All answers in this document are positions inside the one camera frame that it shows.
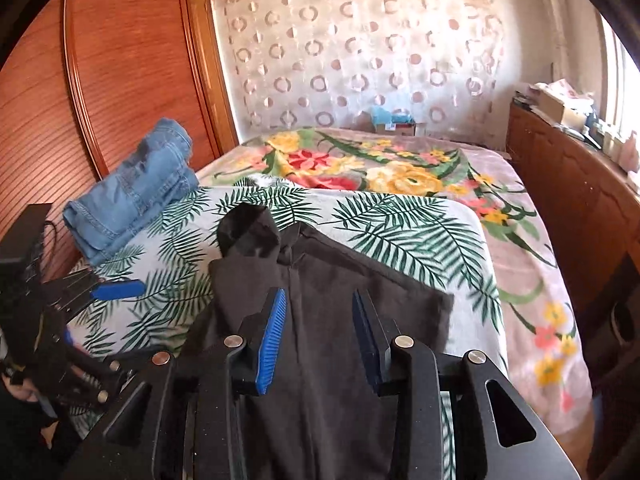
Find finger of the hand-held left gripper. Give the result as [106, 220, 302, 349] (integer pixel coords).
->
[50, 280, 146, 314]
[57, 331, 152, 404]

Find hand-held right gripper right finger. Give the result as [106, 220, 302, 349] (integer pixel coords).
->
[352, 288, 582, 480]

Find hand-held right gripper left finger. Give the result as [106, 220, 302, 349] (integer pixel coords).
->
[65, 287, 289, 480]

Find black pants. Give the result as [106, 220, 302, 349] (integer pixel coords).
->
[175, 203, 456, 480]

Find blue jeans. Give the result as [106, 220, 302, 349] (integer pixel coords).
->
[62, 118, 201, 266]

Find leaf print bed sheet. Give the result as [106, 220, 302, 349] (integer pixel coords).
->
[65, 177, 508, 421]

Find floral blanket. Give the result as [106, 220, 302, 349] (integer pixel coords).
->
[195, 127, 593, 436]

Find cardboard box with blue cloth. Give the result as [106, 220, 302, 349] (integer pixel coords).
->
[370, 106, 416, 136]

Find wooden cabinet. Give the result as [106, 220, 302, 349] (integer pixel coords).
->
[505, 100, 640, 321]

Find circle pattern curtain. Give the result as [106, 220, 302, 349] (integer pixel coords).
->
[210, 0, 506, 146]

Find open cardboard box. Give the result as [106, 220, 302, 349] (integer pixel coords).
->
[530, 80, 596, 126]

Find window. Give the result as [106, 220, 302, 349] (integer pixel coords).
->
[600, 15, 640, 161]

